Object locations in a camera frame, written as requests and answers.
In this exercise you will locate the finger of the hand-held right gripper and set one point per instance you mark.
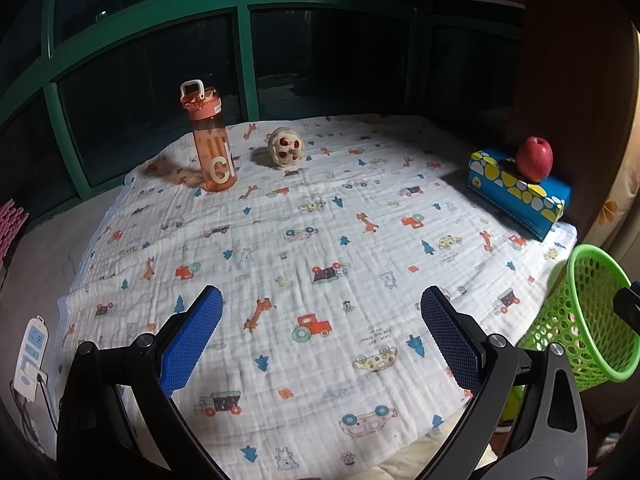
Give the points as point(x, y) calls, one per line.
point(629, 307)

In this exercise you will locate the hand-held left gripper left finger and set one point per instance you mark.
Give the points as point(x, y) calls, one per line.
point(192, 340)

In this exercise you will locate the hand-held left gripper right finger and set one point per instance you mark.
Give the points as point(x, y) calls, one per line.
point(452, 345)

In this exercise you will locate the green plastic mesh basket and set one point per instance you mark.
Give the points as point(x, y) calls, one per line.
point(575, 320)

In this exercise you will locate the cream quilted blanket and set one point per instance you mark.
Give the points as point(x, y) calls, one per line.
point(390, 465)

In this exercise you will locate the blue patterned tissue box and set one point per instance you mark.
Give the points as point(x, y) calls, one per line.
point(520, 200)

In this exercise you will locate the white printed blanket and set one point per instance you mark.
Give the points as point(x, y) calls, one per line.
point(310, 240)

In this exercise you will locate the white power strip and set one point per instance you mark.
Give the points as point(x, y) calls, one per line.
point(31, 355)

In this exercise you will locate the red apple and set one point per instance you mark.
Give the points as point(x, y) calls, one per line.
point(535, 160)

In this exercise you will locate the orange water bottle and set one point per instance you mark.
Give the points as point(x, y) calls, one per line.
point(212, 155)

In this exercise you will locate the cream toy ball red spots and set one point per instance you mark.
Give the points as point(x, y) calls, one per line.
point(285, 147)

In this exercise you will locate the dark wooden cabinet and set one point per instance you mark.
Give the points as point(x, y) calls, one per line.
point(575, 60)

